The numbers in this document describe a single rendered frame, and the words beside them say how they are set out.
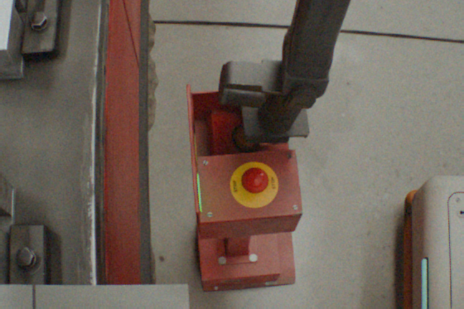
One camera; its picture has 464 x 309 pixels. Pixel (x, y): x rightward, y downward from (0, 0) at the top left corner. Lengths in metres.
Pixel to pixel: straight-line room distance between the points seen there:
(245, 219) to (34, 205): 0.32
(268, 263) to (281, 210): 0.66
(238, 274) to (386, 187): 0.51
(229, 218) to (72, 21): 0.39
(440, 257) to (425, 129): 0.53
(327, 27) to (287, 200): 0.34
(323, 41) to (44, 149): 0.43
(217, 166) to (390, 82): 1.07
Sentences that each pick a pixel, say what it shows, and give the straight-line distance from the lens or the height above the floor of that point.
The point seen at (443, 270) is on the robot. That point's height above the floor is 0.28.
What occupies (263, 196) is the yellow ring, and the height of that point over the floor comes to 0.78.
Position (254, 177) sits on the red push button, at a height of 0.81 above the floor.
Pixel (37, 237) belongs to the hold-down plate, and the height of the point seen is 0.91.
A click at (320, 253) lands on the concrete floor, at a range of 1.79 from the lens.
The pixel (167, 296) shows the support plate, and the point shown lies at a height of 1.00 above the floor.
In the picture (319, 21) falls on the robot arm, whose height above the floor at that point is 1.12.
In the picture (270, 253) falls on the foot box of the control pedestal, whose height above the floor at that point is 0.12.
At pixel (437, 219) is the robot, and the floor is 0.28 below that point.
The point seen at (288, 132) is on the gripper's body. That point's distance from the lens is 1.01.
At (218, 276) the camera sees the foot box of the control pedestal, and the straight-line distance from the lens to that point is 1.64.
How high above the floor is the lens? 1.74
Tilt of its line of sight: 69 degrees down
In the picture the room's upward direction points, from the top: 2 degrees clockwise
